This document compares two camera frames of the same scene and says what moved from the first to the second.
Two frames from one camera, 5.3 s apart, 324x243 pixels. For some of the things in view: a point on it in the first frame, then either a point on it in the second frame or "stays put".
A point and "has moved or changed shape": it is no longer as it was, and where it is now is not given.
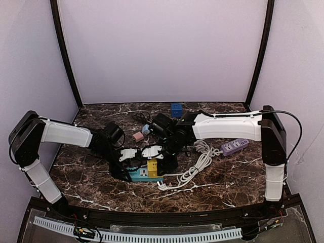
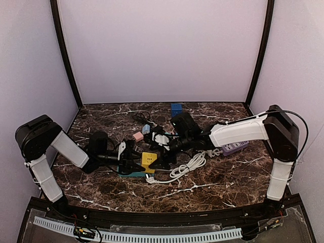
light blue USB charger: [145, 129] stays put
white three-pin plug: [162, 186] to [150, 179]
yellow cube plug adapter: [152, 164] has moved or changed shape
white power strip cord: [205, 159] has moved or changed shape
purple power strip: [233, 147] stays put
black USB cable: [142, 117] stays put
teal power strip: [142, 174] has moved or changed shape
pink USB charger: [138, 136] stays put
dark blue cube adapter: [176, 109] stays put
